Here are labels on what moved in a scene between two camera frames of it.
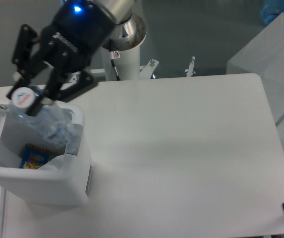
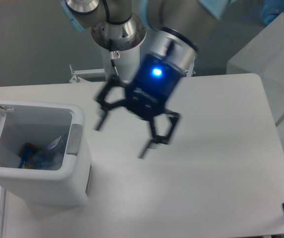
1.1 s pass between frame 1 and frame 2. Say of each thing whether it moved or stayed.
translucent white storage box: stayed
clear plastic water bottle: moved
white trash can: stayed
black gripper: moved
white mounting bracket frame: stayed
